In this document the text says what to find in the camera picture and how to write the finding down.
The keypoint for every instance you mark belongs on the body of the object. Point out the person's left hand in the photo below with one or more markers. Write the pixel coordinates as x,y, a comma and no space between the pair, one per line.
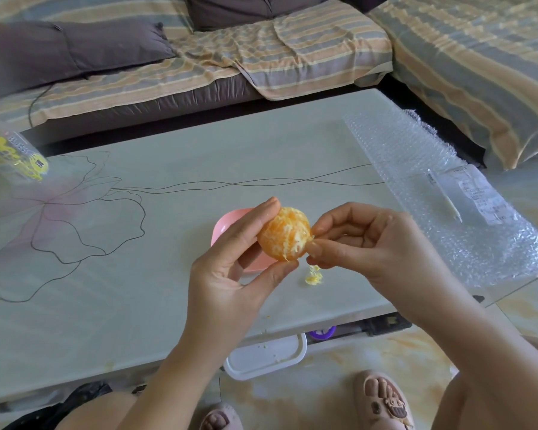
219,304

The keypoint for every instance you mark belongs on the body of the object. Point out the person's right hand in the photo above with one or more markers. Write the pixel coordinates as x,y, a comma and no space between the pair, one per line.
385,259

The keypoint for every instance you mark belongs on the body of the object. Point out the small white pith clump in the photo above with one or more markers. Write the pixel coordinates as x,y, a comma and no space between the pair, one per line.
314,276

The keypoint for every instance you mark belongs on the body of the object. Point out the pink plastic dish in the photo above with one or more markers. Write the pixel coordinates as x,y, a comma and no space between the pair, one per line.
226,226

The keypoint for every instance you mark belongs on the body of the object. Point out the orange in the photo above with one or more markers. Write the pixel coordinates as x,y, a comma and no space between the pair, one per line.
284,235

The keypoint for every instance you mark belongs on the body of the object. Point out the person's left forearm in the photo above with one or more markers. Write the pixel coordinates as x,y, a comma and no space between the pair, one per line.
170,389

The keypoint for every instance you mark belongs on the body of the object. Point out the person's left foot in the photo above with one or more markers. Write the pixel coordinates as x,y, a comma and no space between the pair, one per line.
219,418

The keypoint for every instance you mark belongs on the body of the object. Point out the person's foot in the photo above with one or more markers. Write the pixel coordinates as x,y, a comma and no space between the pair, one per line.
383,398
219,418

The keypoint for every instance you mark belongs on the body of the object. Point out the person's right foot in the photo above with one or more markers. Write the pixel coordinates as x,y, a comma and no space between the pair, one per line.
383,398

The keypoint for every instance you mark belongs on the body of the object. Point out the person's right leg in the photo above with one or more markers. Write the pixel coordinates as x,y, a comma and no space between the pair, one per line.
450,407

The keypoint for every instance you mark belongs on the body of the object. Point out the person's leg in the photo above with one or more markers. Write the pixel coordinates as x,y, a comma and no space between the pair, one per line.
98,412
450,407

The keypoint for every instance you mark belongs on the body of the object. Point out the person's left leg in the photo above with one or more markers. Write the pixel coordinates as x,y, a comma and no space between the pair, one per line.
98,412

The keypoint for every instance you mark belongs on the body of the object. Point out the black box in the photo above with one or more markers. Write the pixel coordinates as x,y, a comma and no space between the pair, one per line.
388,324

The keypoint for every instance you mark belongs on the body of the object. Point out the white plastic container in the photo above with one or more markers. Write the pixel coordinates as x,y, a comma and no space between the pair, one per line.
264,357

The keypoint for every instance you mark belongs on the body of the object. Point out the thin white stick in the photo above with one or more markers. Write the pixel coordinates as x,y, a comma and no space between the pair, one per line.
446,199

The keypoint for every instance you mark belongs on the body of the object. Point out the clear bubble wrap sheet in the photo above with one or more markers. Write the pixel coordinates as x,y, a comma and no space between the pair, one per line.
394,152

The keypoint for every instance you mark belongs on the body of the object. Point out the clear plastic bag paper label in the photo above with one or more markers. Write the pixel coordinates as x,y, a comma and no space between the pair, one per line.
479,194

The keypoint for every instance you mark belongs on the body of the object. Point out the black plastic bag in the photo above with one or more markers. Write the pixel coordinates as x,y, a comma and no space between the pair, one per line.
54,407

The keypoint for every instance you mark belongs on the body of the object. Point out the dark brown sofa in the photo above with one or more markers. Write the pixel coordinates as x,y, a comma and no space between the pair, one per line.
148,105

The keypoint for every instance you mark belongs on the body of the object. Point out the striped sofa sheet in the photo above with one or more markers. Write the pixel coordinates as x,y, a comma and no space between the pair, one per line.
466,58
314,51

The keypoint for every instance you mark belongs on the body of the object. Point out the clear bottle yellow label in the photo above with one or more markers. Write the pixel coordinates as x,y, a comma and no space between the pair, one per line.
13,156

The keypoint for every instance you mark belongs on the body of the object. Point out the dark purple cushion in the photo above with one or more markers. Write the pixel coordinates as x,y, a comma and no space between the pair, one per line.
367,2

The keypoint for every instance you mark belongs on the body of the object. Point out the grey upright cushion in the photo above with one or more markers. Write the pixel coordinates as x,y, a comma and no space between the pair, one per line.
251,11

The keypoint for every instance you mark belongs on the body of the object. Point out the grey flat pillow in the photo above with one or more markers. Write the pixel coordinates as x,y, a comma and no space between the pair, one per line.
71,51

